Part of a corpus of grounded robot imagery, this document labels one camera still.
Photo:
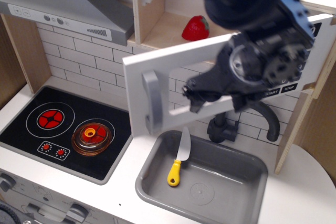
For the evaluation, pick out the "black toy stovetop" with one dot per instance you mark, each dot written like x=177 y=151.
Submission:
x=42 y=131

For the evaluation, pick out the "grey oven knob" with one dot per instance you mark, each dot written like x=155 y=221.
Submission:
x=77 y=213
x=7 y=182

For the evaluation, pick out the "dark grey toy faucet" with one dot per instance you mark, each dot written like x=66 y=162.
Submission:
x=220 y=130

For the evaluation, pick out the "grey oven knob left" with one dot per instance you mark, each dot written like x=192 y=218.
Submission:
x=7 y=182

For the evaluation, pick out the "grey oven door handle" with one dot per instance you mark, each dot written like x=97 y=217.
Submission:
x=47 y=214

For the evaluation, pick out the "grey range hood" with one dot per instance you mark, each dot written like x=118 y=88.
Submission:
x=109 y=20

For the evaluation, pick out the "wooden microwave cabinet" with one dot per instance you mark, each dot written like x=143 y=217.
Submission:
x=157 y=25

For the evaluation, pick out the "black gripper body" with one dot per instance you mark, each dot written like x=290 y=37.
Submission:
x=272 y=41

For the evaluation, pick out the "grey oven knob right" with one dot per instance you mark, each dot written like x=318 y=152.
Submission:
x=77 y=213

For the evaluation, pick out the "amber glass pot lid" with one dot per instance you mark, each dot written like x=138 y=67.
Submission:
x=91 y=139

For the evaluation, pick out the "red toy strawberry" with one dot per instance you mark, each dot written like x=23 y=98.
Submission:
x=196 y=29

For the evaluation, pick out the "grey toy sink basin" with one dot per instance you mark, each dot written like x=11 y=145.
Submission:
x=218 y=184

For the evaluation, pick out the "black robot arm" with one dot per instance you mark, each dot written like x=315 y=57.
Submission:
x=272 y=42

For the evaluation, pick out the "yellow handled toy knife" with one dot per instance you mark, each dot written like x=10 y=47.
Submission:
x=173 y=178

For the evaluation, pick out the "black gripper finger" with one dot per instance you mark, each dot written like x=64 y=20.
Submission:
x=197 y=101
x=246 y=101

